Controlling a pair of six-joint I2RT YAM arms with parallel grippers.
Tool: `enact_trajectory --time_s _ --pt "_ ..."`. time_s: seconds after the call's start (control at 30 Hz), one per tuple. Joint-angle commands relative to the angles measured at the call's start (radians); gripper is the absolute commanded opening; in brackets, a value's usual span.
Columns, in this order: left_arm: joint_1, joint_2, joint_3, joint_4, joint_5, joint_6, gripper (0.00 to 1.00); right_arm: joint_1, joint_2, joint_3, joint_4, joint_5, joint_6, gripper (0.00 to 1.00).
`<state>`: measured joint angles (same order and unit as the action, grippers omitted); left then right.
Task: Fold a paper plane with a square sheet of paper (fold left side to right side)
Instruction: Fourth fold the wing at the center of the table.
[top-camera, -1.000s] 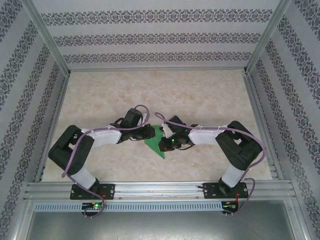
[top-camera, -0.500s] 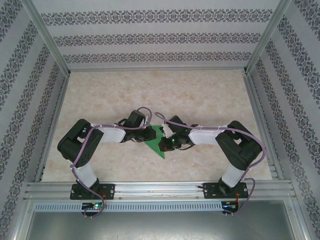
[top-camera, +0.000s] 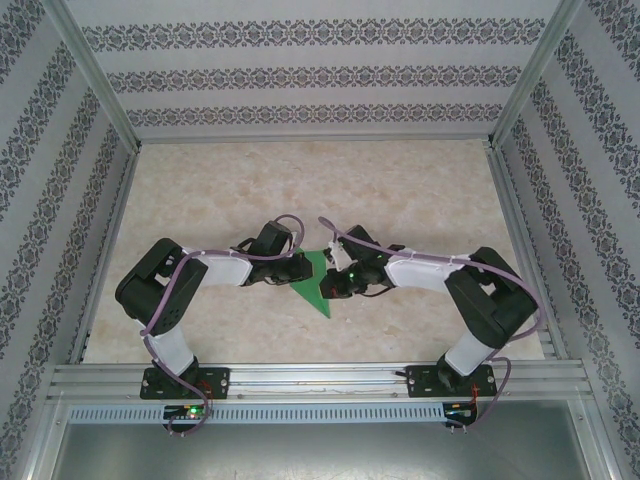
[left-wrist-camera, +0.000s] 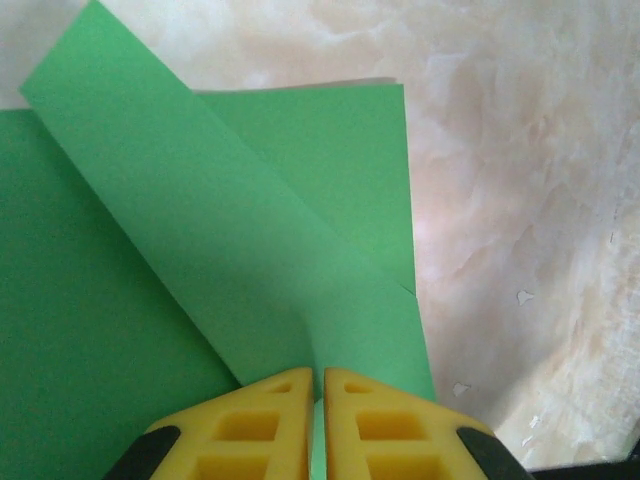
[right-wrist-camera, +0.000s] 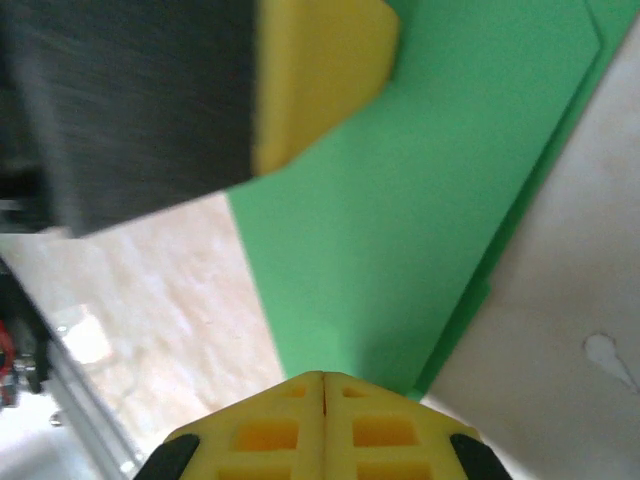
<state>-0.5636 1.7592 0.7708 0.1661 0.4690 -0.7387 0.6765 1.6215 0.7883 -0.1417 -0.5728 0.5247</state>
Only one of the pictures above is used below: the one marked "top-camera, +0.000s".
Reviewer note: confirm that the green paper sheet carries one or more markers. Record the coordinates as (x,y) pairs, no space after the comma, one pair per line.
(312,290)

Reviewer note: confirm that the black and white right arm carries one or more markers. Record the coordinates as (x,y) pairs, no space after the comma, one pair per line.
(415,272)

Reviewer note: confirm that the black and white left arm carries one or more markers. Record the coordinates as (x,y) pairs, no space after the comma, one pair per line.
(225,270)

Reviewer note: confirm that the grey sheet metal tray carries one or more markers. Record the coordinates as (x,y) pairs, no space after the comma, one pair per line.
(320,452)

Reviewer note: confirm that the grey metal table leg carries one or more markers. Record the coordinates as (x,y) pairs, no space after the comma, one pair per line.
(362,242)

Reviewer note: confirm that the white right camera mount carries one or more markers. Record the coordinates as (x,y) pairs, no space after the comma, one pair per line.
(340,257)

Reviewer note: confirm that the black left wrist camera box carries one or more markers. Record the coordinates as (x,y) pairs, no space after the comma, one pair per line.
(274,239)

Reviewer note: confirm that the long aluminium mounting rail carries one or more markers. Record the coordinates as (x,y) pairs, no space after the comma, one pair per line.
(320,382)

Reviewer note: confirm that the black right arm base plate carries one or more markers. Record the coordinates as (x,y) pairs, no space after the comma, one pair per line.
(420,382)

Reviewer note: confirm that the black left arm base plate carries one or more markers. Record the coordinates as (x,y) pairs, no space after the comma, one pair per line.
(220,382)

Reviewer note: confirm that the thin aluminium wall rail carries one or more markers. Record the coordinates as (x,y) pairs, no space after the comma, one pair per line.
(315,139)

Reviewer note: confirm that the aluminium table edge rail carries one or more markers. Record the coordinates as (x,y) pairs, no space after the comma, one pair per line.
(525,240)
(102,260)

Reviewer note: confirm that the aluminium corner post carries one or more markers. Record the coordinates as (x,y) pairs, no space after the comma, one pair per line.
(95,75)
(537,75)

